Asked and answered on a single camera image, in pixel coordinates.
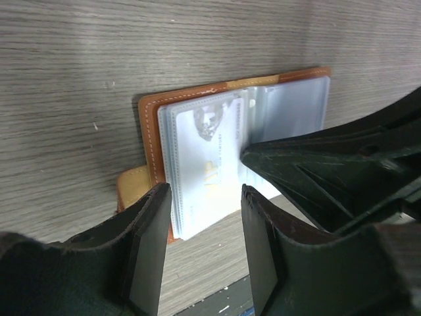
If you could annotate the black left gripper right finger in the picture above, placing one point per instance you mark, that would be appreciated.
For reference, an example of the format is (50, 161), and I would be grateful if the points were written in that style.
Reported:
(296, 269)

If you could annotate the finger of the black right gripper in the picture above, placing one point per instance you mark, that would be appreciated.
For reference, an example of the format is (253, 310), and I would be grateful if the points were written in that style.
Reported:
(349, 175)

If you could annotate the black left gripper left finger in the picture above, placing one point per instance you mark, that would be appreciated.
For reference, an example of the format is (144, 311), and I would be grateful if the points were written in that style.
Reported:
(116, 267)

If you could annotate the silver VIP credit card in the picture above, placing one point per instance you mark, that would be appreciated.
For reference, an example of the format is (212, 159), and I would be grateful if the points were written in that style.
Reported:
(209, 136)

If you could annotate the brown leather card holder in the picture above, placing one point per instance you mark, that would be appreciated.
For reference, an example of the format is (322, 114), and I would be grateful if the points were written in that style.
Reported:
(275, 107)

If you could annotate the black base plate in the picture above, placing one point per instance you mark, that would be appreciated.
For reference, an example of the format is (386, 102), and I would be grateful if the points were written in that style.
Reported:
(235, 299)

